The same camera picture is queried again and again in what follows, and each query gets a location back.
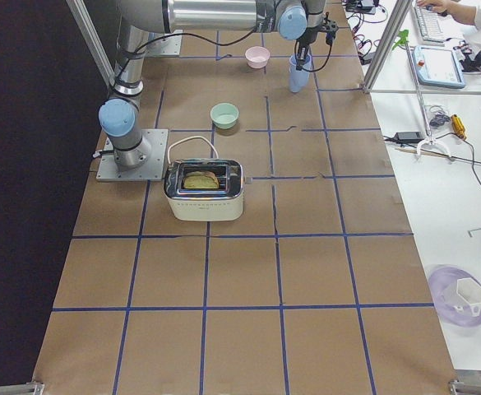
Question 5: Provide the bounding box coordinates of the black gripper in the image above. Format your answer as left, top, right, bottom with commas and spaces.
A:
295, 26, 321, 68

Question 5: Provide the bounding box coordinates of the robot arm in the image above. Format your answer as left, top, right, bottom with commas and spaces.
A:
109, 1, 337, 112

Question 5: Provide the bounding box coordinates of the person hand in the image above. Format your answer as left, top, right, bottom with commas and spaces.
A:
416, 0, 451, 14

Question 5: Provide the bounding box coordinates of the pink bowl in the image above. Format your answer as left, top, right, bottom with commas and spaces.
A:
244, 46, 271, 69

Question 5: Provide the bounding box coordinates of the mint green bowl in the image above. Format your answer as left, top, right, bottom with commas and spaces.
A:
210, 102, 239, 129

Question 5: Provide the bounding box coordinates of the green plastic clamp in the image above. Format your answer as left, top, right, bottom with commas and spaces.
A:
391, 29, 409, 50

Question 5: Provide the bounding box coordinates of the white keyboard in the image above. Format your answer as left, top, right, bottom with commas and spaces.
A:
413, 5, 446, 45

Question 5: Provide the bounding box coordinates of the black power adapter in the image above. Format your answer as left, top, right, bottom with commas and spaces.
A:
394, 132, 423, 144

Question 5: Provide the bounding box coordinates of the teach pendant tablet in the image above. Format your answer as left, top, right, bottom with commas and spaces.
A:
412, 45, 466, 89

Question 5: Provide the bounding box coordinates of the white gripper claw stick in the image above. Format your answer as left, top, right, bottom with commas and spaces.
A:
405, 44, 452, 160

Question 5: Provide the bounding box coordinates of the toast slice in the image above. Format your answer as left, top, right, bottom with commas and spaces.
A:
183, 170, 220, 190

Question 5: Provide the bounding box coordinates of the cream toaster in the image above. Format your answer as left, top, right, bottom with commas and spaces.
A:
164, 159, 244, 221

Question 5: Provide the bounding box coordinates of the yellow tool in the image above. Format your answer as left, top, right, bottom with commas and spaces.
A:
451, 114, 467, 141

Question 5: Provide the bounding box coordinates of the grey allen key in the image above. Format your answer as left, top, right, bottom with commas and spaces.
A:
467, 227, 481, 238

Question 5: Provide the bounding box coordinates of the purple plastic plate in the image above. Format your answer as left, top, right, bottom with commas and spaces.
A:
428, 266, 481, 328

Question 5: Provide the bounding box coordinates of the white hexagonal cup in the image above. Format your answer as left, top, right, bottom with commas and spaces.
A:
448, 278, 481, 317

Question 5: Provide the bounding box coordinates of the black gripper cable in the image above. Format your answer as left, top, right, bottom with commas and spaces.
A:
305, 24, 338, 74

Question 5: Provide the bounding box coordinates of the aluminium frame post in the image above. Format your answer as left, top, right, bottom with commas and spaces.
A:
362, 0, 412, 93

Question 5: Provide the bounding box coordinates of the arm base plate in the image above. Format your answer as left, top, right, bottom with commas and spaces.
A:
96, 129, 169, 182
145, 32, 182, 58

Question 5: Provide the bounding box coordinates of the white power cord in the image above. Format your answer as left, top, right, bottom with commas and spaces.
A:
167, 136, 220, 165

